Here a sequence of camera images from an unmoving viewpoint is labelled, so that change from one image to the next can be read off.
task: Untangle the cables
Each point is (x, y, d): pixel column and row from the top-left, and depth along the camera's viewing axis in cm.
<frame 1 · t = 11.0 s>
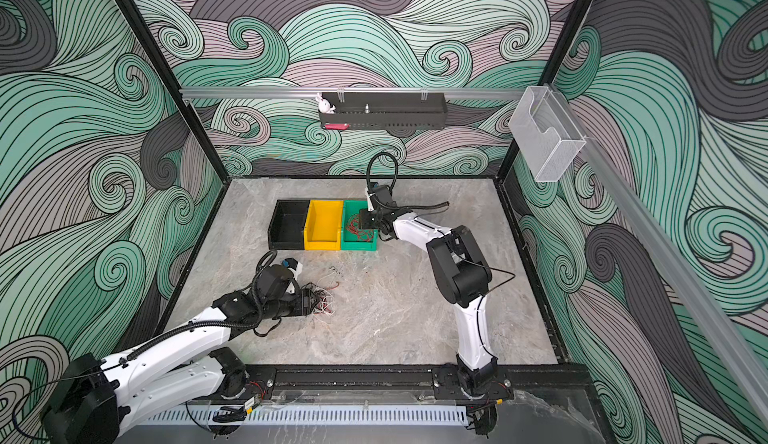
left hand: (313, 298, 82), fingers open
right hand: (362, 215, 99), fingers closed
black plastic bin: (287, 227, 111), on the table
yellow plastic bin: (323, 225, 107), on the table
green plastic bin: (354, 238, 103), on the table

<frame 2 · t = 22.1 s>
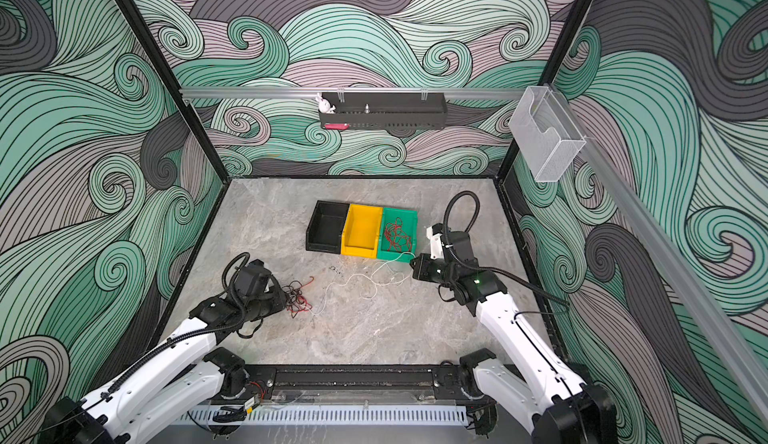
left hand: (287, 293, 83), fingers open
right hand: (410, 262, 79), fingers closed
black plastic bin: (324, 230, 107), on the table
yellow plastic bin: (361, 229, 108), on the table
green plastic bin: (410, 226, 106), on the table

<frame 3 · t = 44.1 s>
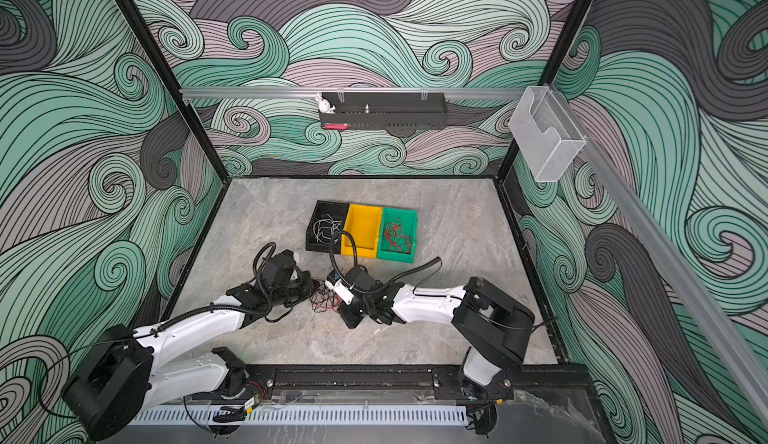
left hand: (321, 281, 85), fingers closed
right hand: (339, 310, 83), fingers closed
the named things where they were.

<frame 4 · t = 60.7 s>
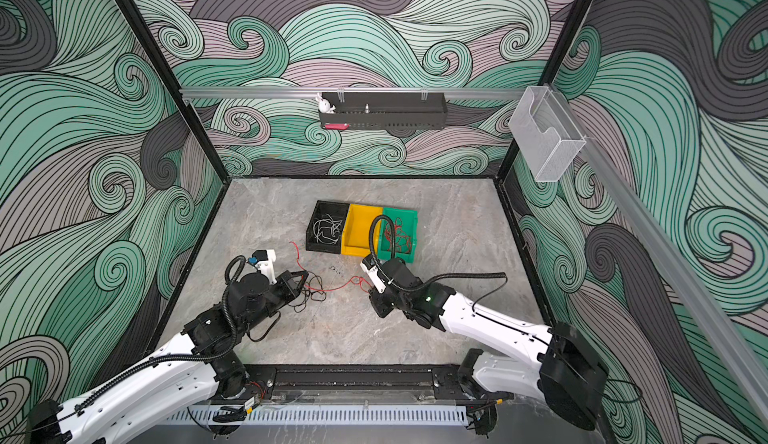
left hand: (310, 272, 75), fingers closed
right hand: (370, 291, 79), fingers closed
the named things where they were.

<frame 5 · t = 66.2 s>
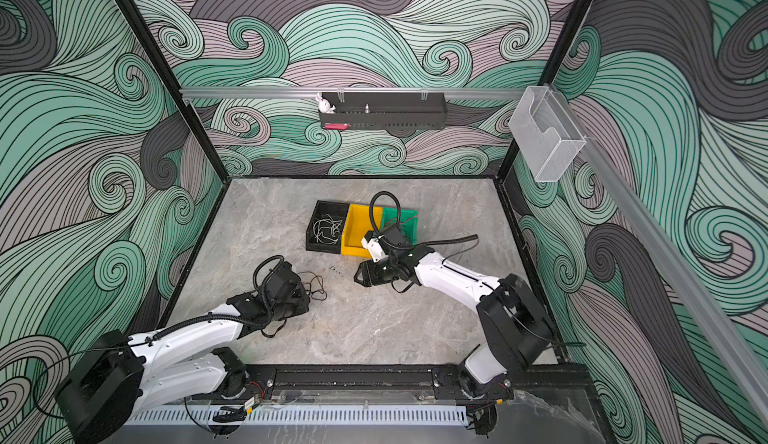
left hand: (310, 297, 86), fingers closed
right hand: (360, 278, 83), fingers open
the named things where they were.

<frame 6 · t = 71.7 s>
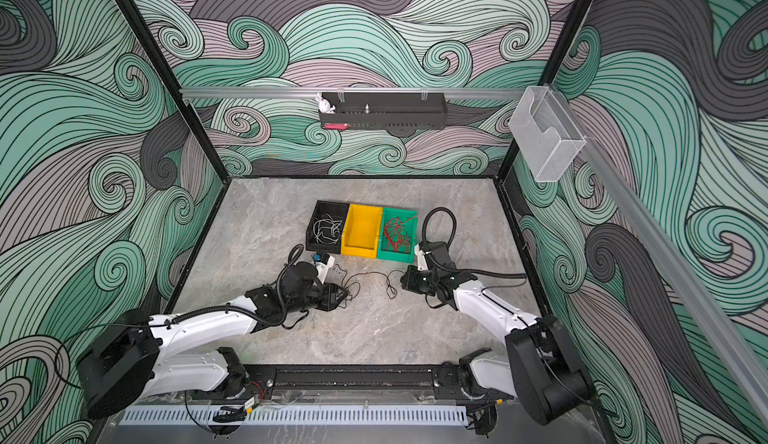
left hand: (345, 291, 82), fingers open
right hand: (400, 279, 87), fingers closed
the named things where they were.

